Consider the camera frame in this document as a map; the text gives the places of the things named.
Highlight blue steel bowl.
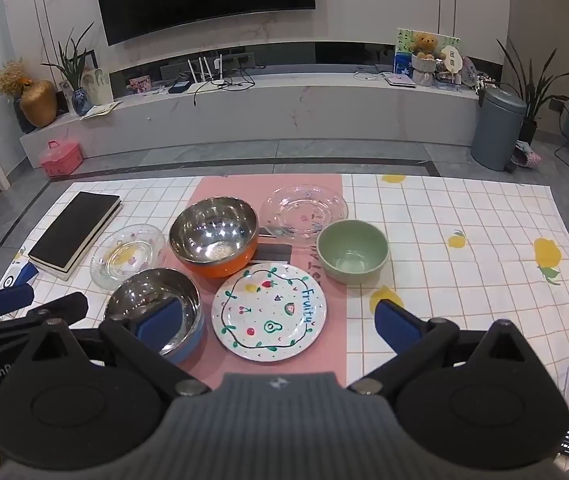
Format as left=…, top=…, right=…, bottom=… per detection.
left=103, top=267, right=204, bottom=366

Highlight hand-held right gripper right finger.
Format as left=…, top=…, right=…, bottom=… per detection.
left=347, top=298, right=545, bottom=397

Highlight black book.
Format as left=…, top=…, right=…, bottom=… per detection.
left=28, top=191, right=124, bottom=282

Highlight gold vase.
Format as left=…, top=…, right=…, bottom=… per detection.
left=19, top=80, right=58, bottom=128

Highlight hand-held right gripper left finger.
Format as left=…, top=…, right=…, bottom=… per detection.
left=19, top=296, right=211, bottom=397

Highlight dried flower bunch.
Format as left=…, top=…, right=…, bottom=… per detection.
left=0, top=60, right=32, bottom=97

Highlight tall potted plant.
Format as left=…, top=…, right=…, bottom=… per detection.
left=495, top=37, right=569, bottom=146

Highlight small clear glass plate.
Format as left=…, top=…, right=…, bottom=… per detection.
left=89, top=224, right=168, bottom=291

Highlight pink placemat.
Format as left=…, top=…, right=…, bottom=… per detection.
left=162, top=174, right=347, bottom=391

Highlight white round fan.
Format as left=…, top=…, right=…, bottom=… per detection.
left=441, top=46, right=463, bottom=83

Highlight blue patterned vase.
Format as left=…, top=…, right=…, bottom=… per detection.
left=71, top=87, right=94, bottom=117

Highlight teddy bear bouquet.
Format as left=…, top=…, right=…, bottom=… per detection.
left=409, top=32, right=441, bottom=87

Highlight white router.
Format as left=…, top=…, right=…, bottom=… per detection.
left=184, top=54, right=226, bottom=95

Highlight blue and white box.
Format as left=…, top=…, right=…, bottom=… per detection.
left=2, top=255, right=40, bottom=292

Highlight white picture frame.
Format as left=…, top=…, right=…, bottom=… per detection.
left=80, top=50, right=112, bottom=106

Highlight green painting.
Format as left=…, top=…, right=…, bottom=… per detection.
left=394, top=28, right=461, bottom=78

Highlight chequered lemon-print tablecloth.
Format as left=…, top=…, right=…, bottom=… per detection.
left=0, top=172, right=569, bottom=461

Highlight green leafy plant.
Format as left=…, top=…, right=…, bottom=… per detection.
left=40, top=22, right=96, bottom=93

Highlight green ceramic bowl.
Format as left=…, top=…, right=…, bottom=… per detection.
left=316, top=219, right=390, bottom=286

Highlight white fruit-print plate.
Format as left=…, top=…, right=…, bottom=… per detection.
left=211, top=262, right=328, bottom=362

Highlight grey trash bin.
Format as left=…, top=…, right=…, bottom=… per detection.
left=471, top=85, right=527, bottom=172

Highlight orange steel bowl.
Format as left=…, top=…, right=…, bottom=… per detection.
left=168, top=197, right=259, bottom=279

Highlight large clear glass plate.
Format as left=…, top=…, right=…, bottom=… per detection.
left=259, top=185, right=349, bottom=247

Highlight pink storage box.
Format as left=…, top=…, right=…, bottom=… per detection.
left=39, top=141, right=84, bottom=178

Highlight patterned cloth bag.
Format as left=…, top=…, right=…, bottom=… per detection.
left=511, top=141, right=542, bottom=170

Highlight open booklet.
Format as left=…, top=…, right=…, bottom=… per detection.
left=80, top=102, right=122, bottom=121

